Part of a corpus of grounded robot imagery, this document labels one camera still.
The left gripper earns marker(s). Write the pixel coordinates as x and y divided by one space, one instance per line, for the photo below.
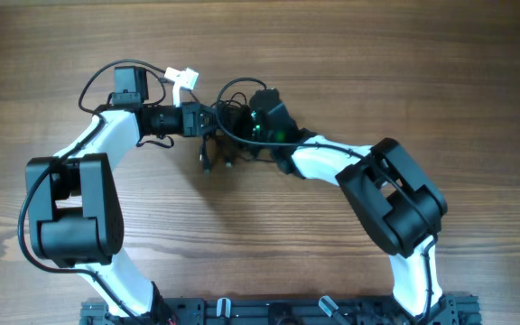
190 118

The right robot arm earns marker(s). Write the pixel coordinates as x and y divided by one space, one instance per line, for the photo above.
394 200

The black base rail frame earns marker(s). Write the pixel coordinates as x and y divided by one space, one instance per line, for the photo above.
451 309

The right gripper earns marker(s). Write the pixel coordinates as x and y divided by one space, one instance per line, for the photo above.
239 119

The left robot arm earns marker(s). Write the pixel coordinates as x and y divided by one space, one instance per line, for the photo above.
71 220

